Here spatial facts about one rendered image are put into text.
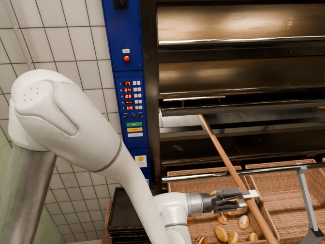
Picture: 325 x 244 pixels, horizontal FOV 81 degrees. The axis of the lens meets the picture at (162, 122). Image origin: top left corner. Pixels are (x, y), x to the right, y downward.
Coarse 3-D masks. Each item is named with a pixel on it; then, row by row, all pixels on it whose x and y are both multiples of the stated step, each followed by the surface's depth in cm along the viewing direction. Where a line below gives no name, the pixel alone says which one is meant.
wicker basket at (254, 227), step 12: (204, 168) 140; (216, 168) 140; (240, 168) 140; (204, 180) 142; (228, 180) 144; (168, 192) 138; (180, 192) 143; (204, 192) 145; (204, 216) 136; (228, 216) 136; (240, 216) 136; (252, 216) 128; (192, 228) 130; (228, 228) 129; (240, 228) 129; (252, 228) 128; (192, 240) 123; (216, 240) 123; (240, 240) 122; (264, 240) 109
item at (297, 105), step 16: (240, 96) 119; (256, 96) 118; (272, 96) 117; (288, 96) 116; (304, 96) 115; (320, 96) 114; (176, 112) 98; (192, 112) 99; (208, 112) 100; (224, 112) 101
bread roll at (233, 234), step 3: (234, 231) 122; (231, 234) 122; (234, 234) 120; (237, 234) 121; (228, 237) 122; (231, 237) 120; (234, 237) 118; (237, 237) 119; (228, 240) 119; (231, 240) 117; (234, 240) 117; (237, 240) 118; (228, 243) 118
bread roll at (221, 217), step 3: (216, 213) 135; (219, 213) 133; (222, 213) 132; (216, 216) 134; (219, 216) 131; (222, 216) 130; (225, 216) 131; (219, 219) 131; (222, 219) 130; (225, 219) 130; (222, 222) 129; (225, 222) 129
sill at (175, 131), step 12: (276, 120) 133; (288, 120) 133; (300, 120) 133; (312, 120) 132; (324, 120) 132; (168, 132) 123; (180, 132) 123; (192, 132) 124; (204, 132) 125; (216, 132) 126; (228, 132) 128
